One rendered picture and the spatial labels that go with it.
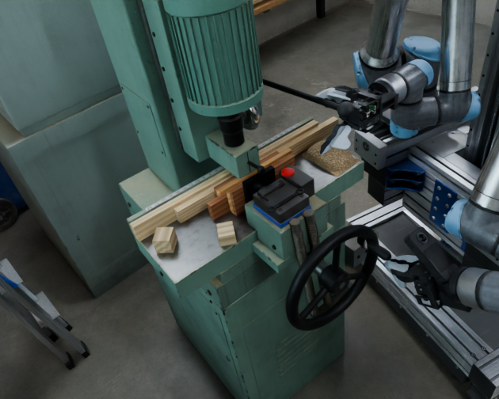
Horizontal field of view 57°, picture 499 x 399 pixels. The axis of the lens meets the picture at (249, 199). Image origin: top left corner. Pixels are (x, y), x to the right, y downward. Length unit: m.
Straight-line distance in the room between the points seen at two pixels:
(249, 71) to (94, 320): 1.55
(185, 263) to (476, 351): 1.05
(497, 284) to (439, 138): 0.86
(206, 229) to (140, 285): 1.20
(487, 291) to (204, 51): 0.68
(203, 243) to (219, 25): 0.49
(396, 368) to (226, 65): 1.35
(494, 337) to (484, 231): 0.87
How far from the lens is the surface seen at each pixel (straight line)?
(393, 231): 2.05
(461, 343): 1.75
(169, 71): 1.12
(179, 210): 1.13
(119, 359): 2.09
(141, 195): 1.45
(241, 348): 1.37
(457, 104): 1.29
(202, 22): 0.92
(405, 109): 1.24
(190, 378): 1.94
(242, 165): 1.12
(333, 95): 1.04
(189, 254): 1.07
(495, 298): 0.91
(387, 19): 1.33
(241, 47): 0.95
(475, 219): 0.97
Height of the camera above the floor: 1.67
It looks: 41 degrees down
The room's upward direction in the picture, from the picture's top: 10 degrees counter-clockwise
